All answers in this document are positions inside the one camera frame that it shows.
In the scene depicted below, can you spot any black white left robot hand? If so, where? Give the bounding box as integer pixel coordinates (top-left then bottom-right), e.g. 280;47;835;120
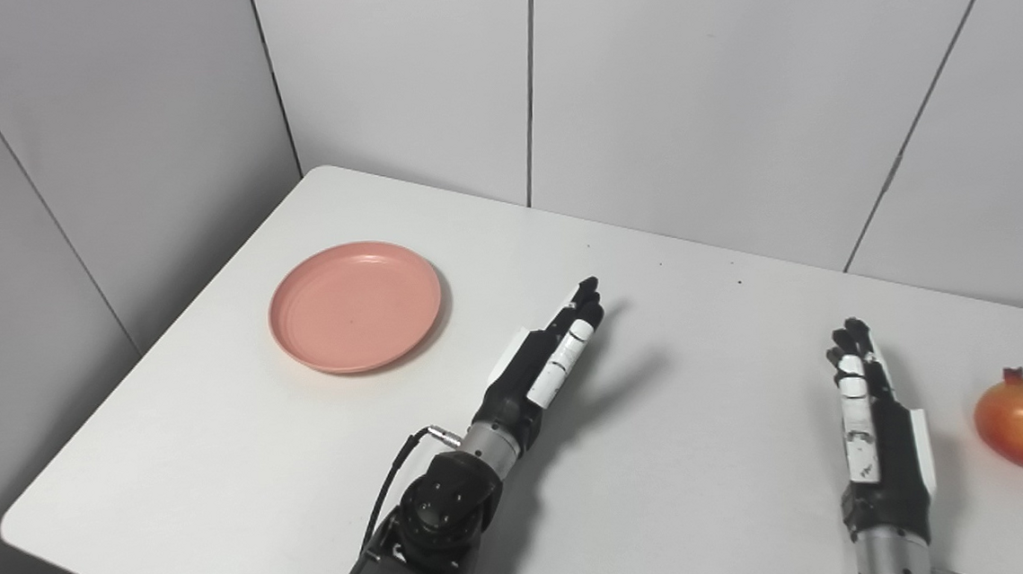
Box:
464;276;615;460

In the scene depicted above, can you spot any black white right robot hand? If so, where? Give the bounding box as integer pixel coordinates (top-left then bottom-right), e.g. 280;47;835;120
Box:
824;312;943;553

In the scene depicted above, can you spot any pink round plate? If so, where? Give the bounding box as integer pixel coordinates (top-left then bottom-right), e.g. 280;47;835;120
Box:
263;236;449;380

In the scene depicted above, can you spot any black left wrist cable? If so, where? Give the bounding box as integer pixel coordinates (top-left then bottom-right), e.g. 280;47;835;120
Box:
350;424;470;560

